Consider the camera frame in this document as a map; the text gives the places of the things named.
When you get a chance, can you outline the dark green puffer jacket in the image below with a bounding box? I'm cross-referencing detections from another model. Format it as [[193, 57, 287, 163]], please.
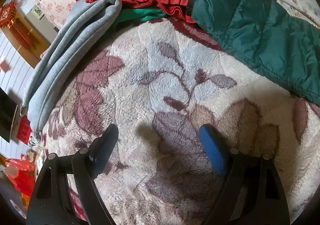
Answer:
[[186, 0, 320, 106]]

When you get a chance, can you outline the red knot wall decoration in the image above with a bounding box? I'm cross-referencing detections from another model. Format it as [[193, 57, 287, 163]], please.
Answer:
[[0, 0, 20, 27]]

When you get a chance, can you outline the grey-blue folded garment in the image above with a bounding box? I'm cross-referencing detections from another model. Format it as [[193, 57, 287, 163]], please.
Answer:
[[22, 0, 122, 133]]

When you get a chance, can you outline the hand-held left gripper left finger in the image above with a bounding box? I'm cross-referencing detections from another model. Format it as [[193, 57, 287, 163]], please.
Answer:
[[26, 123, 119, 225]]

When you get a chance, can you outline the black flat panel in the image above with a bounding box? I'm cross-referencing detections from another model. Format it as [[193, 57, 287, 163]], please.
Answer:
[[0, 87, 18, 143]]

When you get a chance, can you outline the wooden cabinet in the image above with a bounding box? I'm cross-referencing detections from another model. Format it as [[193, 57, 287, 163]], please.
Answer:
[[1, 12, 50, 69]]

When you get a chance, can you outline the green knit cloth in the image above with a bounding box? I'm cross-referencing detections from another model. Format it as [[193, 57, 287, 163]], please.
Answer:
[[117, 7, 167, 24]]

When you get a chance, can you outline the red plastic bag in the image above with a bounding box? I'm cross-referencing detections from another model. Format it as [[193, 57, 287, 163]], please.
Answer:
[[4, 157, 36, 198]]

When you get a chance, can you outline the red paper packet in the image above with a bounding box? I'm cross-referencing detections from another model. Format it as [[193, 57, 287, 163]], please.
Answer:
[[16, 116, 31, 144]]

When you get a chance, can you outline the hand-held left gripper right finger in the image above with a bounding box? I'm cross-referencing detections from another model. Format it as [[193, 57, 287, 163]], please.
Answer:
[[199, 123, 290, 225]]

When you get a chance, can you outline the floral fleece blanket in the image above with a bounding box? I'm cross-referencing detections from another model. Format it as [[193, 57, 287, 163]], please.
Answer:
[[27, 0, 320, 225]]

